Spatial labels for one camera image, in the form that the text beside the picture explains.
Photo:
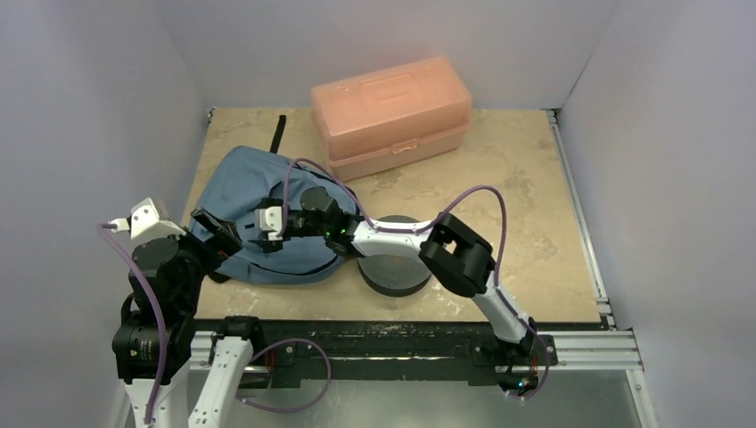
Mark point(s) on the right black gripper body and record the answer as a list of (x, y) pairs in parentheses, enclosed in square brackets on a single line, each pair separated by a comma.
[(284, 226)]

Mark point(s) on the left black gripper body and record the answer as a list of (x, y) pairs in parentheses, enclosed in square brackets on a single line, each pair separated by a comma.
[(202, 255)]

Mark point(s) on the blue student backpack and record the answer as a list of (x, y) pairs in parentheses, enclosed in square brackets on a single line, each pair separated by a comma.
[(243, 179)]

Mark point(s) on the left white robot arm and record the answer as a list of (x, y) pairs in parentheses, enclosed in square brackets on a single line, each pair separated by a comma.
[(153, 345)]

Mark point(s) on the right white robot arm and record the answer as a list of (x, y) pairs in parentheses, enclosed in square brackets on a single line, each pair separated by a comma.
[(459, 258)]

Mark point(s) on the pink plastic storage box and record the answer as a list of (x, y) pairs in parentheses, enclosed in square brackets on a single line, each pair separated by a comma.
[(389, 118)]

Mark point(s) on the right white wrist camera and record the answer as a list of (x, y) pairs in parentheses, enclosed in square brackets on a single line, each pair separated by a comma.
[(269, 219)]

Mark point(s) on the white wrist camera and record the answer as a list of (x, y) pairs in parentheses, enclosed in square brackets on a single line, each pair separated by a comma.
[(269, 219), (148, 220)]

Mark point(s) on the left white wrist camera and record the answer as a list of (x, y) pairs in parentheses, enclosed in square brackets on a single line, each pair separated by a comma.
[(148, 220)]

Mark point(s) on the black aluminium base frame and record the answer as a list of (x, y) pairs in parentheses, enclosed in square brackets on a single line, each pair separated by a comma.
[(432, 351)]

